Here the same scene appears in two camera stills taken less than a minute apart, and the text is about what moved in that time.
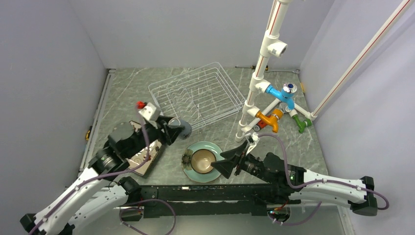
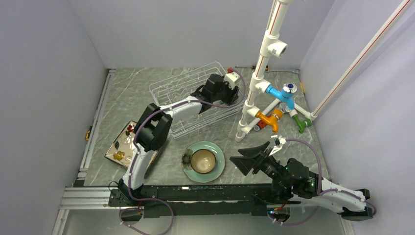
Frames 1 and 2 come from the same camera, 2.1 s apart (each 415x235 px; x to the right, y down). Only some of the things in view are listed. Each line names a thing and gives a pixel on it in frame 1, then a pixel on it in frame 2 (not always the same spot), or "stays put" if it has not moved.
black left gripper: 171,131 to 232,94
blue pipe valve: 286,94 stays put
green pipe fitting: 302,125 stays put
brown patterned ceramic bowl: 201,161 stays put
